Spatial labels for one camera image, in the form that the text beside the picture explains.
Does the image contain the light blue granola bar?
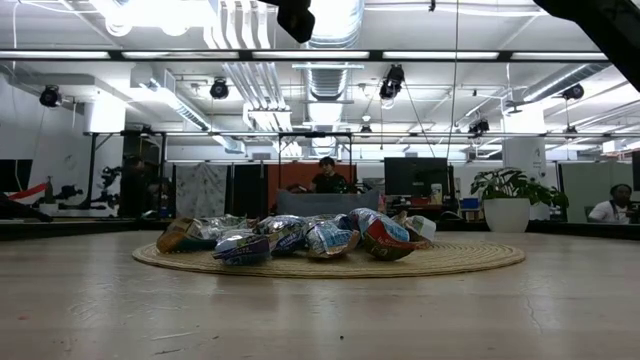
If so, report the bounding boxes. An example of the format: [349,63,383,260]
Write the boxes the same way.
[304,215,362,260]
[253,214,309,256]

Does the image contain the red green granola bar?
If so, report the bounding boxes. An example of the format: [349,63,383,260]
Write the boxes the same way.
[348,207,432,262]

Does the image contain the dark blue yellow granola bar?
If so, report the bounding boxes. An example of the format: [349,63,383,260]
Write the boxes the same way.
[212,228,274,266]

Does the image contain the pale silver granola bar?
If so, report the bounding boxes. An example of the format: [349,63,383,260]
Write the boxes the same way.
[405,214,438,242]

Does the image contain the orange teal granola bar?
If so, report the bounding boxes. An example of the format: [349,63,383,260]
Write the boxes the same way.
[155,214,250,255]

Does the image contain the person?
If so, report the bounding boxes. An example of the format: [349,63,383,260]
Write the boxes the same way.
[119,155,174,219]
[298,155,351,195]
[588,183,640,225]

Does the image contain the grey plastic bin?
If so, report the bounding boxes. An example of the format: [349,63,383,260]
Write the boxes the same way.
[276,188,380,224]

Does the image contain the orange partition panel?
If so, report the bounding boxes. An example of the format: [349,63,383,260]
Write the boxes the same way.
[267,162,358,201]

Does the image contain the black partition panel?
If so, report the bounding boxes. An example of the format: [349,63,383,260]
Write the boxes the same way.
[232,163,269,219]

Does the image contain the grey patterned panel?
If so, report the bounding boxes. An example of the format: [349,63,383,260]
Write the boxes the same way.
[174,163,229,220]

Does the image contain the round woven straw placemat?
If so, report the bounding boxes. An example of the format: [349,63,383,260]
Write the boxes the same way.
[132,238,526,280]

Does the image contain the potted plant white pot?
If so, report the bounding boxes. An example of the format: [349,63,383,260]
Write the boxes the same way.
[469,167,570,234]

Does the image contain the grey partition panel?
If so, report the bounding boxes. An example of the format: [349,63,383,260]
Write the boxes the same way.
[558,162,634,224]

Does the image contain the black metal rig frame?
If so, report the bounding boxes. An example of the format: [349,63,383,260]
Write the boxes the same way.
[82,129,169,211]
[276,131,354,191]

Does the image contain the silver ventilation duct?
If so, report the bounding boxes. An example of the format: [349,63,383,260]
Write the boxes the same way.
[294,0,366,157]

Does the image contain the thin hanging cable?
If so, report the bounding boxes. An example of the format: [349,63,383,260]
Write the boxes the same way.
[446,0,460,162]

